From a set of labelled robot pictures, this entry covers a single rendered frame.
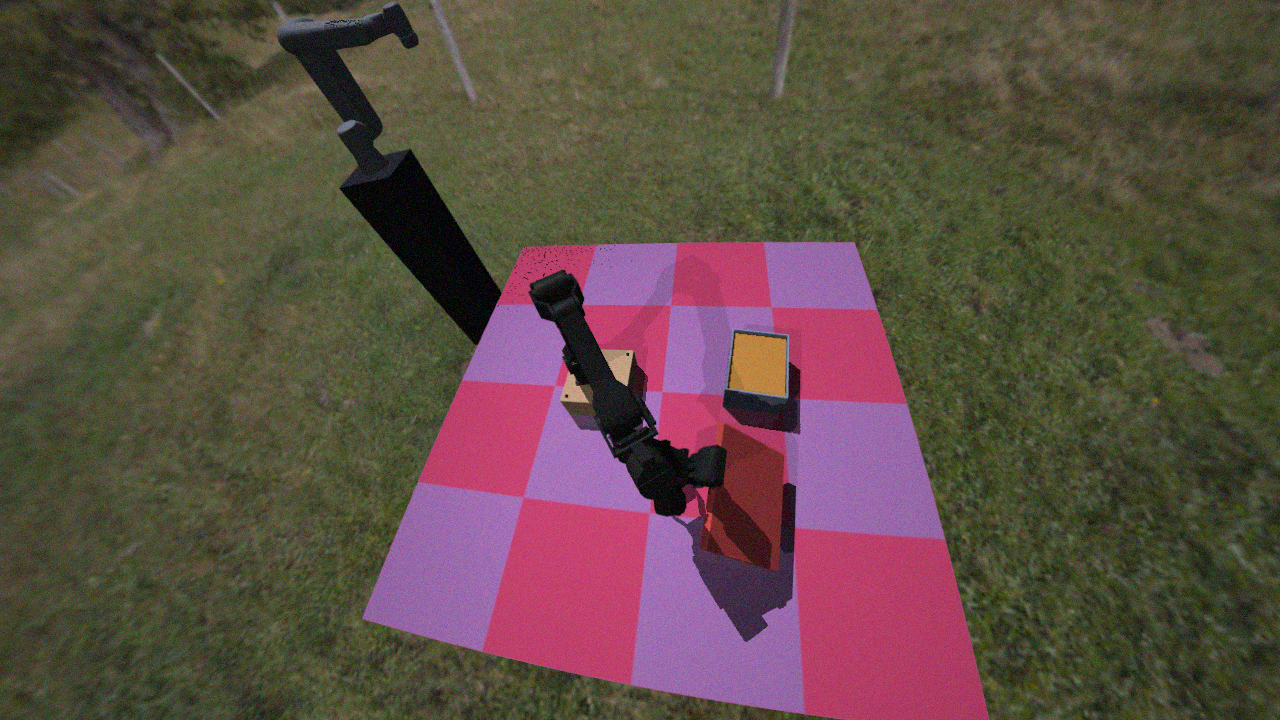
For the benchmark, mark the red lid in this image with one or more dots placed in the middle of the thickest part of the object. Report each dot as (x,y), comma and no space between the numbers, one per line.
(743,516)

